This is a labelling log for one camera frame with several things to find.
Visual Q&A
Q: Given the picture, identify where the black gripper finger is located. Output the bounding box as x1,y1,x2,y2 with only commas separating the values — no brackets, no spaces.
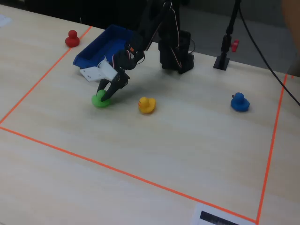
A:
95,79,111,94
100,74,123,102

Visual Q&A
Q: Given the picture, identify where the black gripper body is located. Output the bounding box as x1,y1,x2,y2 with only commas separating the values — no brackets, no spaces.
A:
113,48,145,89

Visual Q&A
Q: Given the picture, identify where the green rubber duck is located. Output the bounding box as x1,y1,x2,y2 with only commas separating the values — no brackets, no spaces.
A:
91,89,111,108

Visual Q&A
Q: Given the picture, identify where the yellow rubber duck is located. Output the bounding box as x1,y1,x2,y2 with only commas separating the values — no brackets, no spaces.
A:
137,97,157,114

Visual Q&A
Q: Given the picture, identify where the red rubber duck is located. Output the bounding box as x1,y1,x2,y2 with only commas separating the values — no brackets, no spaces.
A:
65,30,81,48

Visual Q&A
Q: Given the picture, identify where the blue rubber duck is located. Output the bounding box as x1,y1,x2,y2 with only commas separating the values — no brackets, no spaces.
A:
230,92,250,112

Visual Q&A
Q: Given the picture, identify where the blue plastic bin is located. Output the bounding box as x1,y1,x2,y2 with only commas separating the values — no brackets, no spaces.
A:
72,24,136,71

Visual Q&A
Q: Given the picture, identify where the orange tape strip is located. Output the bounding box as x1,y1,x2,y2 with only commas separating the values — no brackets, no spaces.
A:
255,74,288,225
0,126,258,223
0,25,93,125

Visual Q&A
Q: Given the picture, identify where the white printed paper label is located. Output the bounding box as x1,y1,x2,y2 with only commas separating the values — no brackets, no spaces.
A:
191,203,257,225

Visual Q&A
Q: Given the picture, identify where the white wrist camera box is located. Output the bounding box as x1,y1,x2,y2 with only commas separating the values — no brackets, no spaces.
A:
79,58,118,83

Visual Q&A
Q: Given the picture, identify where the black camera stand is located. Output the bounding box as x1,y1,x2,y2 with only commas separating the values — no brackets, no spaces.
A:
213,0,242,71

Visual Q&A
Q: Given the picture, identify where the black hanging cable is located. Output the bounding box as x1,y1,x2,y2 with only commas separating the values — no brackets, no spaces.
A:
238,4,300,106

